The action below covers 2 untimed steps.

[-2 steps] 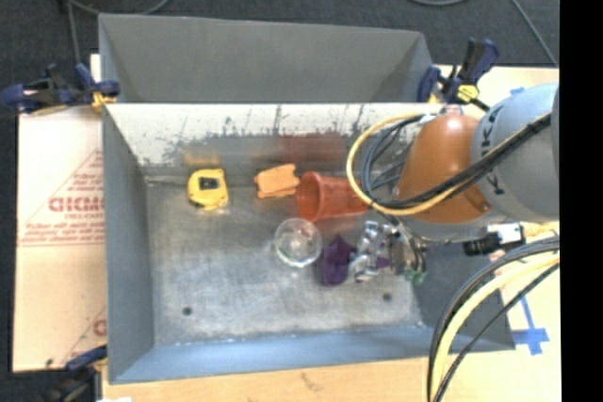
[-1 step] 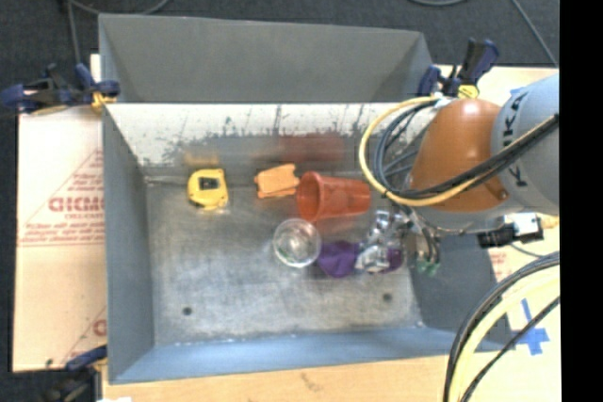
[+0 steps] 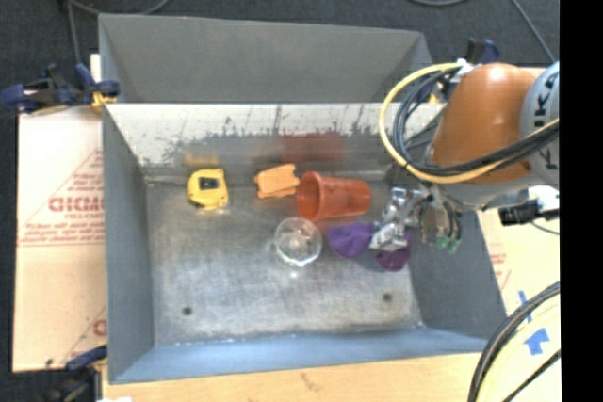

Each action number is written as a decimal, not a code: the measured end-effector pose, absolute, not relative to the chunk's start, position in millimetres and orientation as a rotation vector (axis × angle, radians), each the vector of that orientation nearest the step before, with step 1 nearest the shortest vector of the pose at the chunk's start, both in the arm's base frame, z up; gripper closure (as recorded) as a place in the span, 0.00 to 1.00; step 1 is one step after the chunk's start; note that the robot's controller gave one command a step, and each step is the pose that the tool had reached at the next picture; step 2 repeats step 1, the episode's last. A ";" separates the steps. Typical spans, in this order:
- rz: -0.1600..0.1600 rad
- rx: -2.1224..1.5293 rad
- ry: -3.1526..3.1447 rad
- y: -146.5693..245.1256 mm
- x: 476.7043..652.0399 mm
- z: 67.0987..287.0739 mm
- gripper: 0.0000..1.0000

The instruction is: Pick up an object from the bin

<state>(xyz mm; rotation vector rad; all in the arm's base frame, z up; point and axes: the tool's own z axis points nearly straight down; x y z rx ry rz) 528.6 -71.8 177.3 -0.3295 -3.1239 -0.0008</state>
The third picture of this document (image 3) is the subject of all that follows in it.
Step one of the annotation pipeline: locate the pale orange sponge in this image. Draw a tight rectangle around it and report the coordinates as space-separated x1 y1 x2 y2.
253 163 302 200

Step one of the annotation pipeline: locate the yellow tape measure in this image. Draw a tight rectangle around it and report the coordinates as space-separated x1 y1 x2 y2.
187 168 230 211

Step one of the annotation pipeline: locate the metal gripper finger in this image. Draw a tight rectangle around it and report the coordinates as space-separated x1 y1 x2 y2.
368 222 410 252
382 186 416 225

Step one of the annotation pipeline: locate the grey metal bin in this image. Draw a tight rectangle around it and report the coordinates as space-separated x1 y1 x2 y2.
97 12 511 385

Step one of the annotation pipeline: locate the purple cloth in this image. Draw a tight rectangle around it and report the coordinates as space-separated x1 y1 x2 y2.
325 221 412 273

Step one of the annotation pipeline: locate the black cylinder on white bracket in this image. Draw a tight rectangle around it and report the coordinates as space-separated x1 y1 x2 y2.
497 185 561 225

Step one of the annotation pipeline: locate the orange-red plastic cup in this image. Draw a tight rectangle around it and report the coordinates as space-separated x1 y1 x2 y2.
295 170 373 223

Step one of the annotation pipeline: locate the cardboard board with red print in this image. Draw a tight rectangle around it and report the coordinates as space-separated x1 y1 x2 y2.
11 105 561 374

